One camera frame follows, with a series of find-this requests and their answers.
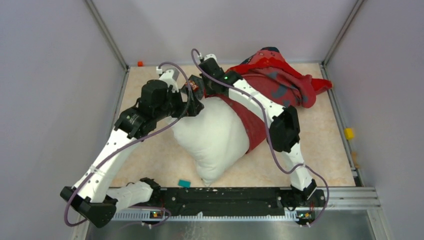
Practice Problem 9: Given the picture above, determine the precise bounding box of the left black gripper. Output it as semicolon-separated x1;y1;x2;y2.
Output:
154;84;204;121

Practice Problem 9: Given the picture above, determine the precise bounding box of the white pillow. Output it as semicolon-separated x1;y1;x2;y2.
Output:
171;97;250;187

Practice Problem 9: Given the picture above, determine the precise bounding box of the red patterned pillowcase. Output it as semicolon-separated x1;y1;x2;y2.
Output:
218;46;333;152

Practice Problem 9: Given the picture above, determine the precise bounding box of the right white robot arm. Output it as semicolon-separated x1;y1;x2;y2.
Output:
196;57;317;206

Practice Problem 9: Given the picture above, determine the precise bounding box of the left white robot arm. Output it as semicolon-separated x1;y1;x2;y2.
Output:
60;79;203;228

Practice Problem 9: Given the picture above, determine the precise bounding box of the teal small block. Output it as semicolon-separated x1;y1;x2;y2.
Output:
177;179;191;188

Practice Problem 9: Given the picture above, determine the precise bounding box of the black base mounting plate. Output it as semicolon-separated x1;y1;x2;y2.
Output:
140;187;325;217

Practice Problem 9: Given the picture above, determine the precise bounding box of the yellow small block right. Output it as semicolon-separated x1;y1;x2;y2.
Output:
343;127;355;141

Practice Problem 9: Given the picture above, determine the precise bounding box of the wooden peg lower right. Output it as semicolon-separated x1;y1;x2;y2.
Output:
350;151;361;169

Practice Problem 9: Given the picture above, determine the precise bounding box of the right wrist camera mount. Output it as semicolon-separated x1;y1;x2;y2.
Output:
198;53;218;62

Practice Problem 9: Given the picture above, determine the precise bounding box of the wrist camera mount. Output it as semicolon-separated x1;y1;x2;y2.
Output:
198;53;218;62
156;66;180;93

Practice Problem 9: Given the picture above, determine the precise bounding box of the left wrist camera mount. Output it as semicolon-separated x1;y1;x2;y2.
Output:
156;66;180;93

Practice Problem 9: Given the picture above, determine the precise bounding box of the aluminium front rail frame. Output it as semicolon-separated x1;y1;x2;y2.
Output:
70;178;393;240

